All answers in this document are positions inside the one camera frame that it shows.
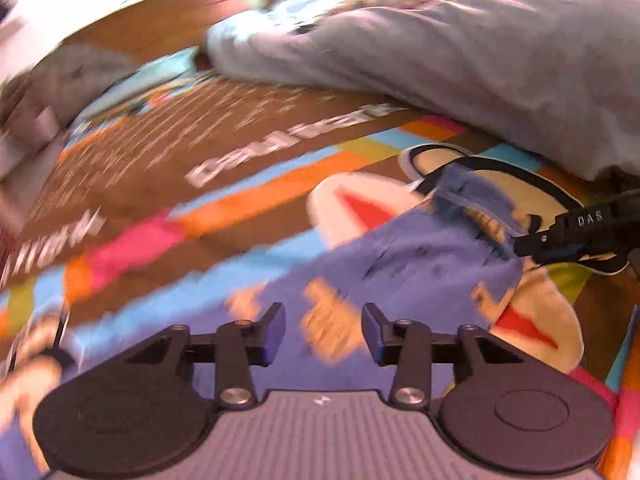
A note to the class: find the wooden headboard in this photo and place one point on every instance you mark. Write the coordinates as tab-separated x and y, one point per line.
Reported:
165	20

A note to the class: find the light blue pillow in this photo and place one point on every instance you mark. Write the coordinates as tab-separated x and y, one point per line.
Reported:
160	72

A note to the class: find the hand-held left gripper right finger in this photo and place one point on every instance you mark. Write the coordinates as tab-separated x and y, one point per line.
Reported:
372	332

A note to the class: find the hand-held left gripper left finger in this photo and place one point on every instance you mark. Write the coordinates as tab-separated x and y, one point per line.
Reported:
274	332

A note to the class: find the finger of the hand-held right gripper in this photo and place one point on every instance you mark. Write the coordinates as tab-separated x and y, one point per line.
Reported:
536	246

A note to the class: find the grey quilted jacket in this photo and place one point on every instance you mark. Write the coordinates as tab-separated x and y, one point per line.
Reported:
82	77

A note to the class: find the grey flat box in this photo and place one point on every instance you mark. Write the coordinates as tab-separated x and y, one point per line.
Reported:
27	140

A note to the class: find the blue printed pants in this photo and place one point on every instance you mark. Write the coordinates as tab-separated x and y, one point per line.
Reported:
425	260

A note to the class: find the colourful striped printed blanket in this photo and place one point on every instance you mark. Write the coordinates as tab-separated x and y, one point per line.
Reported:
150	185

